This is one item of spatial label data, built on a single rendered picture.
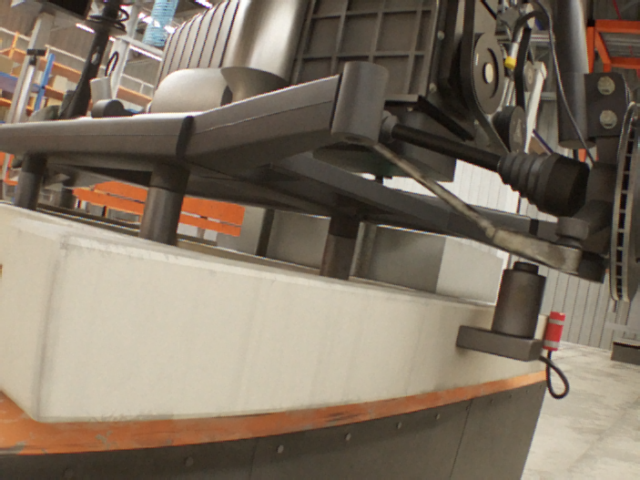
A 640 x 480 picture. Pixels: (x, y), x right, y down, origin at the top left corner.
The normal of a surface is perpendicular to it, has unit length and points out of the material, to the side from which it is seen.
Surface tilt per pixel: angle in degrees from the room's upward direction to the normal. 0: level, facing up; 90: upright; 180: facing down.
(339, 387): 90
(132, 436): 90
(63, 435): 90
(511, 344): 90
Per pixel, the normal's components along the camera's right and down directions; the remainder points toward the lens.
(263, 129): -0.78, -0.18
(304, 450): 0.79, 0.14
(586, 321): -0.58, -0.15
